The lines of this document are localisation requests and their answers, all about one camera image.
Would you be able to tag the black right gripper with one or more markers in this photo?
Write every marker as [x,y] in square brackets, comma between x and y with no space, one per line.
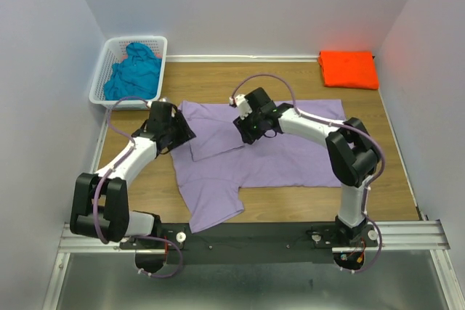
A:
[247,136]

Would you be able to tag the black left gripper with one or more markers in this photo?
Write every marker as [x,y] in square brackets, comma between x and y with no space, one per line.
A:
[186,133]

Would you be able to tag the purple t shirt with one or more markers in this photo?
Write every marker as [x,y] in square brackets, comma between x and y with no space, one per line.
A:
[216,164]

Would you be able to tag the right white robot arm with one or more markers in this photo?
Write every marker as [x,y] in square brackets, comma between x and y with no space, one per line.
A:
[353,154]

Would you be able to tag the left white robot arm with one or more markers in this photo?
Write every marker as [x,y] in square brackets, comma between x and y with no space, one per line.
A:
[100,206]

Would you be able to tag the teal t shirt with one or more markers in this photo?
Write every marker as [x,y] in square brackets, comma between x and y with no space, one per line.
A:
[136,76]

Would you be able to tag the white plastic laundry basket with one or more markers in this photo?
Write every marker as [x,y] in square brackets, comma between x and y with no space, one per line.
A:
[114,51]

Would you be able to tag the folded orange t shirt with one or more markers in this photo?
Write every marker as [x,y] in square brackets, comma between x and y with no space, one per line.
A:
[353,70]

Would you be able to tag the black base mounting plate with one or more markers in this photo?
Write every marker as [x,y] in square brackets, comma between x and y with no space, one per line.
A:
[255,243]

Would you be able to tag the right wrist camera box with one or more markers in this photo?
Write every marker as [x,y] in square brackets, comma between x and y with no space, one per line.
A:
[241,103]

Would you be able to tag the aluminium rail frame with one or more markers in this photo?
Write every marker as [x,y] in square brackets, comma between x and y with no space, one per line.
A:
[409,269]

